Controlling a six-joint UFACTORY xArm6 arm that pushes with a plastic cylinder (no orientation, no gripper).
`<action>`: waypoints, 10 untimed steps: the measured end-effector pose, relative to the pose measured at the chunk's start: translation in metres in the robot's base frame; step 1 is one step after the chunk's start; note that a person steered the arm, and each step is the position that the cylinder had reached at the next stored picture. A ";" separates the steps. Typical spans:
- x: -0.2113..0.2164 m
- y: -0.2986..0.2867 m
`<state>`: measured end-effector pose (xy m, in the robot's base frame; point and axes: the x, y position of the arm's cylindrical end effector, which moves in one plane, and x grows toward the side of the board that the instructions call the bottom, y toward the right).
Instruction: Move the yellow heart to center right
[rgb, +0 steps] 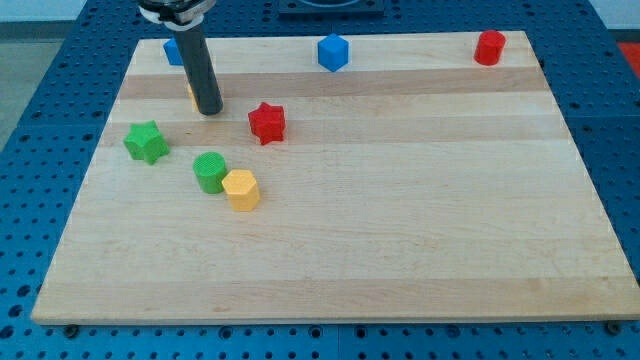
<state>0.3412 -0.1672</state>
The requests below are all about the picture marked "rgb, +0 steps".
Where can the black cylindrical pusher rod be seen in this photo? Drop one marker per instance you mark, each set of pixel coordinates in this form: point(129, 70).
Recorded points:
point(198, 67)

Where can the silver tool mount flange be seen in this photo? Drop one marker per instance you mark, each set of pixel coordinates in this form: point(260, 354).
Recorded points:
point(176, 15)

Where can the yellow heart block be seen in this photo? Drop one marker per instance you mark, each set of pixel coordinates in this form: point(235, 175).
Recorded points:
point(193, 98)

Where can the blue block behind rod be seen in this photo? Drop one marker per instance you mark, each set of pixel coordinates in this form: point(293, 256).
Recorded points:
point(172, 52)

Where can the green star block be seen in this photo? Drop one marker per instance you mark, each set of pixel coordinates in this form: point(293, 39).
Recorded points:
point(145, 142)

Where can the red star block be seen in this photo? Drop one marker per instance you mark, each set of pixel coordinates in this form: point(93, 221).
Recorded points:
point(268, 123)

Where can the green cylinder block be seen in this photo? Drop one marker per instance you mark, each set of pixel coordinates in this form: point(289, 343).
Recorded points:
point(210, 169)

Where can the blue cube block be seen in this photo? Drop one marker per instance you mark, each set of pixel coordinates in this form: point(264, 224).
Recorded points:
point(333, 52)

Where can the yellow hexagon block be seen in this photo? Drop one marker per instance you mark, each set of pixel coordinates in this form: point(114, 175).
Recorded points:
point(242, 190)

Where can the wooden board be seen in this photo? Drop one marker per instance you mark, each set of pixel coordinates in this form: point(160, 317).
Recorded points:
point(412, 185)

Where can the red cylinder block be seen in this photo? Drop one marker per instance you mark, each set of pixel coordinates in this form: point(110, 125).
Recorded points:
point(489, 47)

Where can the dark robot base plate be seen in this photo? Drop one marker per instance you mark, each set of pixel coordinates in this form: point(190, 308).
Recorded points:
point(291, 8)

